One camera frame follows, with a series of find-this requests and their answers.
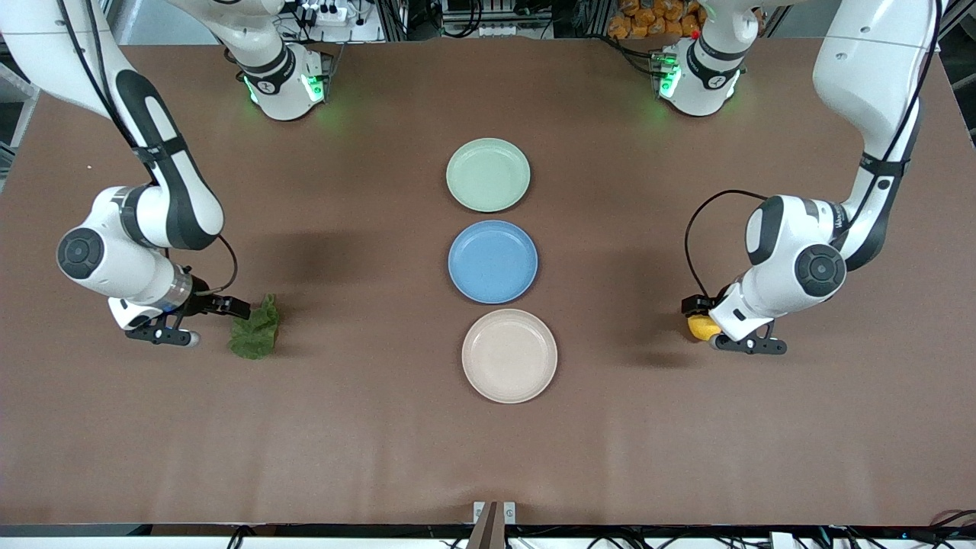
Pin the small white box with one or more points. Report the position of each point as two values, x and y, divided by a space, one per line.
781 541

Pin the green lettuce leaf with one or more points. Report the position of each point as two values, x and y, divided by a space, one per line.
255 335

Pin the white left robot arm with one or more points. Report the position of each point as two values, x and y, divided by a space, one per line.
869 69

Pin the blue round plate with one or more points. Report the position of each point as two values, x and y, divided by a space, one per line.
493 261

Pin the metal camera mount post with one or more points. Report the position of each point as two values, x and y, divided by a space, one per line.
488 530

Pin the grey side rack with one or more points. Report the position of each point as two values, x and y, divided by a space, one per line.
8 152

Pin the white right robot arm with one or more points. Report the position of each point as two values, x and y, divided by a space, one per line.
171 183

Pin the pale green round plate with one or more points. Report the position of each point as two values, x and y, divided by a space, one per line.
488 174

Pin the yellow lemon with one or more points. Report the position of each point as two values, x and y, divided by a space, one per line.
701 328

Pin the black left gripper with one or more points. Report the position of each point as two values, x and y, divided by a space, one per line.
695 305

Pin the black table edge rail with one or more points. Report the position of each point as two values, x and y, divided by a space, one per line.
343 530

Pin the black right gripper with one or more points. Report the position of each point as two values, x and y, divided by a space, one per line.
203 302

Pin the dark equipment rack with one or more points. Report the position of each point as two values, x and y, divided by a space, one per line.
534 19

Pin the beige round plate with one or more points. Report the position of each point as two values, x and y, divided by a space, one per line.
509 356

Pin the aluminium frame extrusion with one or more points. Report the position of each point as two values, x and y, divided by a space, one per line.
962 14

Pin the white power strip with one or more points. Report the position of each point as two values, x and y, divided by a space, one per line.
335 14

